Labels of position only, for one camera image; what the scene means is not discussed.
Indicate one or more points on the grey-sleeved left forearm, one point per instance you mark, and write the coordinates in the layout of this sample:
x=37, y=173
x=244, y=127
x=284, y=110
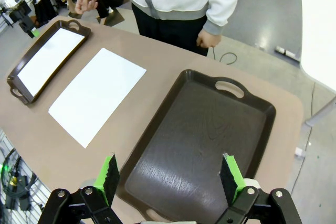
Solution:
x=223, y=3

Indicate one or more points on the person's left hand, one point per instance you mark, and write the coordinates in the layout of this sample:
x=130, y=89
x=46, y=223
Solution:
x=208, y=39

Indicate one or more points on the person's right hand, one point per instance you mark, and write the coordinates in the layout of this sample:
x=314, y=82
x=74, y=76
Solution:
x=85, y=1

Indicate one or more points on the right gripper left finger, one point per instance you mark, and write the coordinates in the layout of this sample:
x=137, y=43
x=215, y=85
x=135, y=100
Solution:
x=109, y=179

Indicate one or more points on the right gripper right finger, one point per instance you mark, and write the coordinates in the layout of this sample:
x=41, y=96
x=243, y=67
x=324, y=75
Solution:
x=231, y=179

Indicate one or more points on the brown plastic serving tray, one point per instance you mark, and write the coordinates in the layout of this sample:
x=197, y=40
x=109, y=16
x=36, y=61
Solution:
x=199, y=134
x=23, y=95

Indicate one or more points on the white power strip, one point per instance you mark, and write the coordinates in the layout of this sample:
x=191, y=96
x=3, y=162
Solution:
x=286, y=52

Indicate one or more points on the white table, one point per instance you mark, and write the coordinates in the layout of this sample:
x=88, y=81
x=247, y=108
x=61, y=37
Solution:
x=317, y=24

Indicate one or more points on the white A4 paper stack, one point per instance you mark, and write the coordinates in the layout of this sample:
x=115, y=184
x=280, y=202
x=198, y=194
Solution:
x=97, y=95
x=50, y=61

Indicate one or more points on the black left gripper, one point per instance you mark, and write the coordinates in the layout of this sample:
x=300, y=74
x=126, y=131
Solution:
x=23, y=16

